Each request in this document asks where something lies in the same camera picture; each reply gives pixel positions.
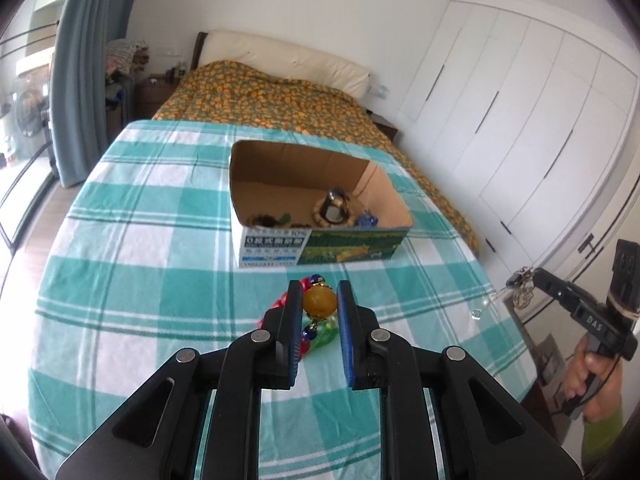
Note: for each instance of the cream padded headboard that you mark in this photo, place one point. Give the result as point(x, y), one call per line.
point(281, 59)

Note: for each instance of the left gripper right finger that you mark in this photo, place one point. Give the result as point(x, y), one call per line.
point(441, 412)

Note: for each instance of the blue curtain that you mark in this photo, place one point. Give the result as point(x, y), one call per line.
point(78, 110)

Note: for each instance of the dark nightstand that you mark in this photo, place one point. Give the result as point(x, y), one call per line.
point(387, 128)
point(150, 93)

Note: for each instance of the teal plaid table cloth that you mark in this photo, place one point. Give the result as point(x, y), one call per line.
point(142, 266)

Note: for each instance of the bed with orange floral duvet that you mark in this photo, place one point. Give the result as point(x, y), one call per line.
point(234, 93)

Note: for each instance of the dark left nightstand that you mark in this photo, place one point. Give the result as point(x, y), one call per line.
point(150, 93)

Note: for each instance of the sliding glass door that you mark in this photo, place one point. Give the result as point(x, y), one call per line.
point(23, 181)

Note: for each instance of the green sleeve forearm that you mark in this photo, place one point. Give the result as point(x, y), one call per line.
point(599, 437)

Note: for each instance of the black wrist watch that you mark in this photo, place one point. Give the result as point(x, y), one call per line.
point(334, 208)

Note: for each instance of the washing machine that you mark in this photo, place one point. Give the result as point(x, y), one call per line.
point(30, 101)

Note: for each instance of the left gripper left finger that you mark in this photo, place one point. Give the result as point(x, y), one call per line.
point(198, 415)

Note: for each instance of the dark right nightstand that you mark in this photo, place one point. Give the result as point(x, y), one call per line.
point(387, 128)

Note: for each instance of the green jade pendant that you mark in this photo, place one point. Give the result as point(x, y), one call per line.
point(319, 334)

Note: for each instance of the pile of clothes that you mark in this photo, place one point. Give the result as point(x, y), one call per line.
point(124, 59)

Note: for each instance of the open cardboard box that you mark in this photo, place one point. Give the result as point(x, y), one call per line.
point(276, 190)

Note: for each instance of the white wardrobe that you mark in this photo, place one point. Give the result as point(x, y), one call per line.
point(519, 123)

